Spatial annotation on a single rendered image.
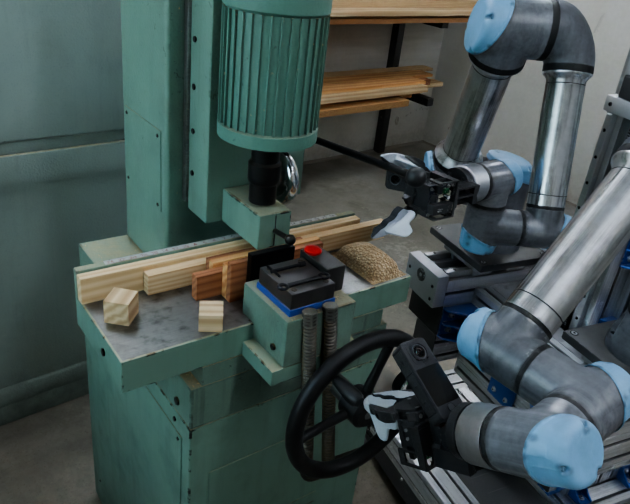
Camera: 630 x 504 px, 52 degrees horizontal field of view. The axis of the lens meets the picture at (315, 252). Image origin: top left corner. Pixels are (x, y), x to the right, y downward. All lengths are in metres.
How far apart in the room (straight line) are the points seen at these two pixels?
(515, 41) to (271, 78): 0.51
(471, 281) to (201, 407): 0.80
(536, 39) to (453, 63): 3.69
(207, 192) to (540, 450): 0.78
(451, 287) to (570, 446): 0.96
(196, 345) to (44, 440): 1.22
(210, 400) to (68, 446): 1.09
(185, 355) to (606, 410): 0.62
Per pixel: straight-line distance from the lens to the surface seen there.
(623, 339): 1.40
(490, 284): 1.72
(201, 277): 1.13
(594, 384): 0.83
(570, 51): 1.37
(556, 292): 0.88
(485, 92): 1.42
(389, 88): 4.10
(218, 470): 1.29
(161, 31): 1.25
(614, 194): 0.94
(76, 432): 2.24
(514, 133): 4.74
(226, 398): 1.18
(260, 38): 1.04
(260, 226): 1.17
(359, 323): 1.28
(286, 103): 1.06
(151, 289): 1.17
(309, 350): 1.05
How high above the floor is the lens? 1.53
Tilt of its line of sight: 28 degrees down
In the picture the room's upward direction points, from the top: 7 degrees clockwise
